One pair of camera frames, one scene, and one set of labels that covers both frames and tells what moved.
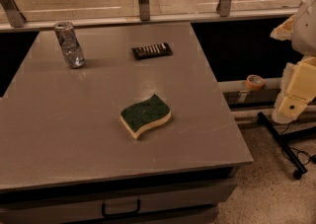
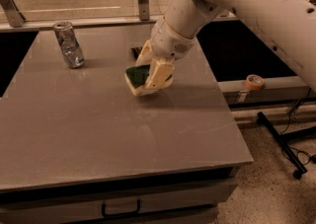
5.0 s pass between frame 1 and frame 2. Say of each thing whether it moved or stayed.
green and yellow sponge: moved
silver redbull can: stayed
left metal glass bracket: stayed
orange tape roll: stayed
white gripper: moved
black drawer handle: stayed
